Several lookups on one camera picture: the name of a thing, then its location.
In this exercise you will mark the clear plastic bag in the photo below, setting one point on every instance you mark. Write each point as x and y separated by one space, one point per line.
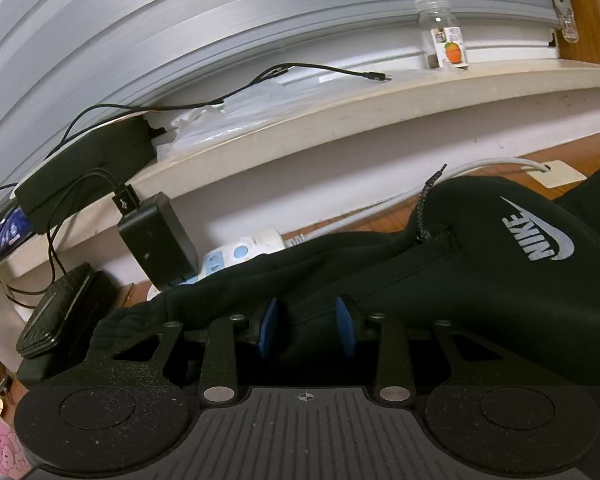
240 120

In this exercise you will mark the black charger cube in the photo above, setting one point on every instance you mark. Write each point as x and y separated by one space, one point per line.
155 240

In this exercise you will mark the window blind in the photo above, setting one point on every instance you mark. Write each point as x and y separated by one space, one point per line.
230 20

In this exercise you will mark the pink white tissue pack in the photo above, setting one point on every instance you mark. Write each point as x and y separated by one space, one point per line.
0 445

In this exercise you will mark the black box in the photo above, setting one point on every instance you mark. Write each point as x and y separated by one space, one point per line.
102 290

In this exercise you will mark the glass jar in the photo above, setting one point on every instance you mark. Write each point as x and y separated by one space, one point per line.
442 35

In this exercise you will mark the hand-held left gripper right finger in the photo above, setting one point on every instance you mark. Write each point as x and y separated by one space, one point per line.
345 327

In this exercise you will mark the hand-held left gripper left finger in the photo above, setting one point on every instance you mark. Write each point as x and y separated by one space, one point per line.
267 327

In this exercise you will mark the stone window sill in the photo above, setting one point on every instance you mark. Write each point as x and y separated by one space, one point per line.
380 110

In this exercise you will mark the black power adapter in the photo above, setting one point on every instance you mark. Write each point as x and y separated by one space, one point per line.
80 170

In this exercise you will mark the blue packet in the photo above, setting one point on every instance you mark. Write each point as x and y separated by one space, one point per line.
5 230

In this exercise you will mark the black sweatpants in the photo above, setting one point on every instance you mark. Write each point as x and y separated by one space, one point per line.
480 285

